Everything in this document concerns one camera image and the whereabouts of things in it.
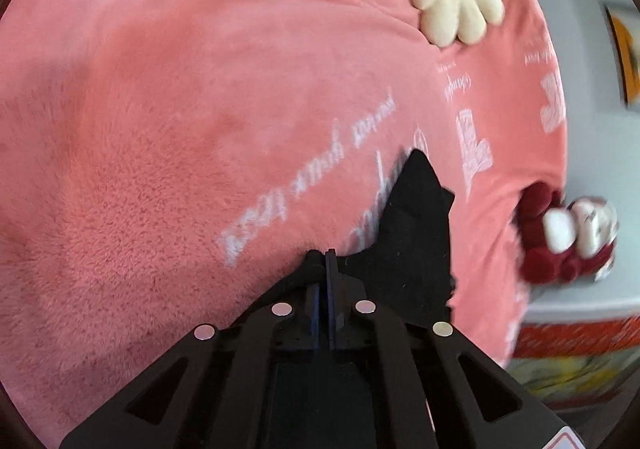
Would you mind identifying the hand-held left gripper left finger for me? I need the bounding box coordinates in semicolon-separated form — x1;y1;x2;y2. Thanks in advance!
60;250;325;449

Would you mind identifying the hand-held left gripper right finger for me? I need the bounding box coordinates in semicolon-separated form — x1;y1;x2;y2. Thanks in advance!
325;249;586;449

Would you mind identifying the black knit garment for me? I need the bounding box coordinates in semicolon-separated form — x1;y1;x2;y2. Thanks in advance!
345;149;457;330

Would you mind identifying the pink printed fleece blanket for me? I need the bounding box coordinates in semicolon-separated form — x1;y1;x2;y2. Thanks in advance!
0;0;568;435

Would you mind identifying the red and white plush toy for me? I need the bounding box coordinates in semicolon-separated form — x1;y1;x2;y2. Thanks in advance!
515;183;620;286

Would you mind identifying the red brick-pattern panel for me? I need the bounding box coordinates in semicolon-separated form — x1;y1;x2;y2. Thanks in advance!
512;316;640;360

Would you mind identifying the framed wall picture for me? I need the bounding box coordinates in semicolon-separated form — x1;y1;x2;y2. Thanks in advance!
602;4;640;106

